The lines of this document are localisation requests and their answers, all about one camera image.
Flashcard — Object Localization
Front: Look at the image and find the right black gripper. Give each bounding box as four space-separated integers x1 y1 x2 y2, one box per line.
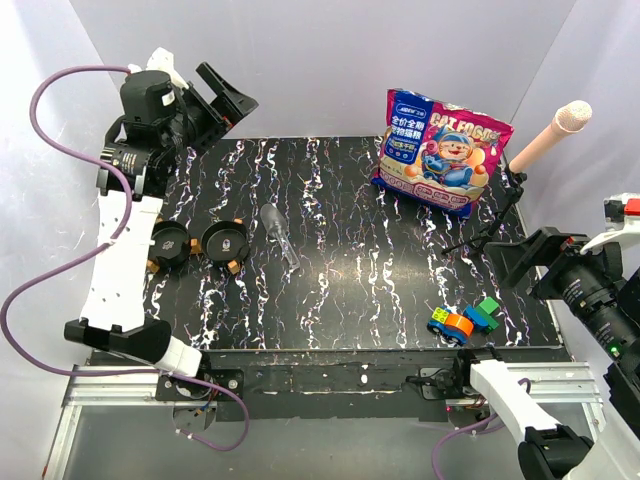
481 222 640 357

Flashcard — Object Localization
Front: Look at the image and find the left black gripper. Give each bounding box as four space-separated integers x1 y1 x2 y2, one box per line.
162 64 259 155

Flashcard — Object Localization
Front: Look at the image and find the clear plastic scoop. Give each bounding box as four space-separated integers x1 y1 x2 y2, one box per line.
260 203 300 272

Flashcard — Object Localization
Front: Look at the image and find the pink cat food bag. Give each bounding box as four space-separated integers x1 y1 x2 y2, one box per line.
372 89 514 219

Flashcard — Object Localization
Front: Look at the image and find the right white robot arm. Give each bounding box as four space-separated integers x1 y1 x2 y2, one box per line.
452 226 639 479

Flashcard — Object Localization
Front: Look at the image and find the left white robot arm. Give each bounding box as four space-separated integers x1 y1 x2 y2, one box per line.
64 48 258 400

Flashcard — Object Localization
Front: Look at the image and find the right black pet bowl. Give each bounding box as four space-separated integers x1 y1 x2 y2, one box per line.
193 219 250 275

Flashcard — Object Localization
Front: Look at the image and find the black pet bowl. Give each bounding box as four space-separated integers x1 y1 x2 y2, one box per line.
193 219 250 275
147 220 192 273

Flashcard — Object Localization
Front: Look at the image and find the left black pet bowl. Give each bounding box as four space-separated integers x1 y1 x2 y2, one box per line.
147 220 192 273

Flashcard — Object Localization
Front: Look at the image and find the black microphone tripod stand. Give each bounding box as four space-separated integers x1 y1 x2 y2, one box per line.
441 165 527 256

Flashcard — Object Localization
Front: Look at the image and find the colourful toy block car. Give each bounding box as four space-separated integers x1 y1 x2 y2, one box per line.
426 297 499 346

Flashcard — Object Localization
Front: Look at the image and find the pink microphone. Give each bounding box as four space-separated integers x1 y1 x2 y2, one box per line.
508 100 593 174

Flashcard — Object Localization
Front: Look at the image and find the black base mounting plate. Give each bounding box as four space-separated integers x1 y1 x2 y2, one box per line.
89 347 571 424

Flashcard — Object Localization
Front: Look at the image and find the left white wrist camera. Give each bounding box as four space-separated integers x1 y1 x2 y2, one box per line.
146 47 190 89

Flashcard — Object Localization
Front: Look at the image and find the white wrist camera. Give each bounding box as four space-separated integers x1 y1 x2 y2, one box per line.
580 193 639 255
146 47 190 89

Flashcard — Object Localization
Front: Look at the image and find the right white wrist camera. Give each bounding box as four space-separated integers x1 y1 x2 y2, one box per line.
580 193 639 255

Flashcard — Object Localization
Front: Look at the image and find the aluminium rail frame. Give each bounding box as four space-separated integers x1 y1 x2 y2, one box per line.
42 363 626 480

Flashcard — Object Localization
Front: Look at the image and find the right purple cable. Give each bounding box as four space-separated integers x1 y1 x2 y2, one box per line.
431 377 532 480

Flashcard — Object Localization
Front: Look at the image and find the purple cable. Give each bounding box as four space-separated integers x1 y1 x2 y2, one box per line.
431 377 532 480
0 65 251 453

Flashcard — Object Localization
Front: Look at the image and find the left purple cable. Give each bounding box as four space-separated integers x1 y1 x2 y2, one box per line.
0 65 251 453

